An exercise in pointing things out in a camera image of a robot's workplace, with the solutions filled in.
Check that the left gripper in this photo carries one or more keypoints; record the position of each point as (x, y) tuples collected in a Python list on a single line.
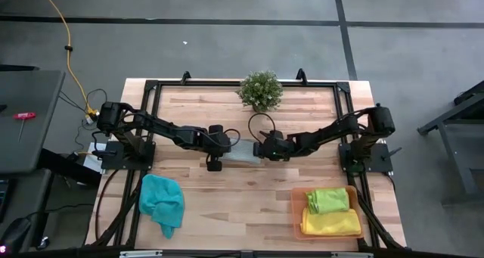
[(219, 140)]

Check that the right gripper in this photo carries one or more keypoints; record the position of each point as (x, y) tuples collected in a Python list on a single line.
[(274, 149)]

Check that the grey waffle-weave towel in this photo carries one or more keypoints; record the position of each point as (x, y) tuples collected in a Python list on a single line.
[(242, 152)]

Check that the green microfiber towel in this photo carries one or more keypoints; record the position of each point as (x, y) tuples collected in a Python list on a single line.
[(327, 200)]

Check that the yellow microfiber towel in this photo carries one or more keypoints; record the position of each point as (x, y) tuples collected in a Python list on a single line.
[(332, 224)]

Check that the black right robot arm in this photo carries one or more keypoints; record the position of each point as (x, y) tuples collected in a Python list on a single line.
[(340, 127)]

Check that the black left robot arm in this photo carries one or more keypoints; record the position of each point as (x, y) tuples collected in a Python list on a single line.
[(162, 129)]

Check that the teal microfiber towel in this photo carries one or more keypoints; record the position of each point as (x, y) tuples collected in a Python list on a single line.
[(162, 201)]

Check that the small potted artificial plant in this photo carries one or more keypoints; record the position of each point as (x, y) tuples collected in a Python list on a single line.
[(261, 91)]

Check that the orange translucent plastic bin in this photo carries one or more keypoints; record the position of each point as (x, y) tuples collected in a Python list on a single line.
[(296, 212)]

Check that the white paper sheet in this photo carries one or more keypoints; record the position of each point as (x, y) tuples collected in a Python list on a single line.
[(92, 161)]

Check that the dark grey desk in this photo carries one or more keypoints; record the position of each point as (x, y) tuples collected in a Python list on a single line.
[(45, 99)]

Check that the black metal stand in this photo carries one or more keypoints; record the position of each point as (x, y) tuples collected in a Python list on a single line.
[(457, 156)]

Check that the black rounded device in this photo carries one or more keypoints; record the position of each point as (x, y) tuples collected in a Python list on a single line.
[(15, 231)]

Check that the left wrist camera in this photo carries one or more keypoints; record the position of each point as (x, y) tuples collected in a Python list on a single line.
[(214, 164)]

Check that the black aluminium rig frame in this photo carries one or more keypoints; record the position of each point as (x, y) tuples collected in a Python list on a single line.
[(196, 84)]

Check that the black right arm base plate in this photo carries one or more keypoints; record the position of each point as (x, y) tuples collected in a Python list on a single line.
[(378, 163)]

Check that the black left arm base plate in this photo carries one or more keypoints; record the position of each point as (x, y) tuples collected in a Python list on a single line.
[(113, 159)]

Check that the silver bracket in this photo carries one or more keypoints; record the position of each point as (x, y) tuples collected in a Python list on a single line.
[(351, 255), (140, 253)]

